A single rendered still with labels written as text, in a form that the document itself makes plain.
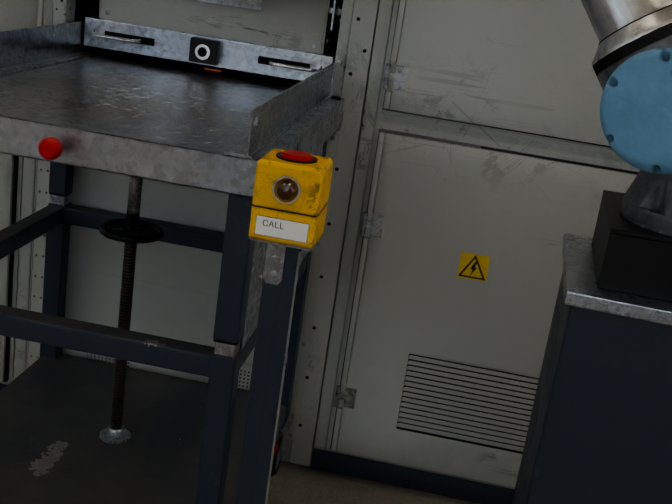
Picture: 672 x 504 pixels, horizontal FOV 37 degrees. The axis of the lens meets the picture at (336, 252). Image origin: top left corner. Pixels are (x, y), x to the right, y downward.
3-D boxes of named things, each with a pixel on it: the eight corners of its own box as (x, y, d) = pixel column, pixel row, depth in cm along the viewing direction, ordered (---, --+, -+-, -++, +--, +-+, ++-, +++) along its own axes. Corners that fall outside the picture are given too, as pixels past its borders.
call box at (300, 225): (312, 252, 118) (323, 169, 115) (246, 240, 118) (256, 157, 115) (323, 235, 125) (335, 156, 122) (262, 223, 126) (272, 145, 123)
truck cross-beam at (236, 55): (329, 85, 207) (333, 56, 205) (83, 45, 213) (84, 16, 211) (333, 83, 211) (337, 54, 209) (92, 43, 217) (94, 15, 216)
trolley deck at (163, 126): (265, 200, 141) (270, 159, 139) (-138, 128, 148) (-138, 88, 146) (340, 126, 205) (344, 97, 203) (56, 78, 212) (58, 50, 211)
